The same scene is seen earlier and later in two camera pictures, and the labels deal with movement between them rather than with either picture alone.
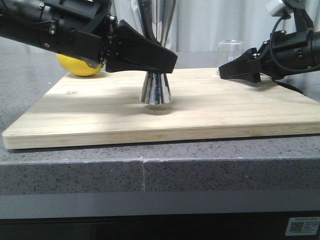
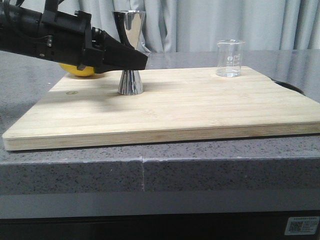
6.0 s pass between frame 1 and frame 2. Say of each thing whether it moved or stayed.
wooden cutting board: stayed
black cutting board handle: stayed
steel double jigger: moved
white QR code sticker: stayed
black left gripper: moved
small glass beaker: stayed
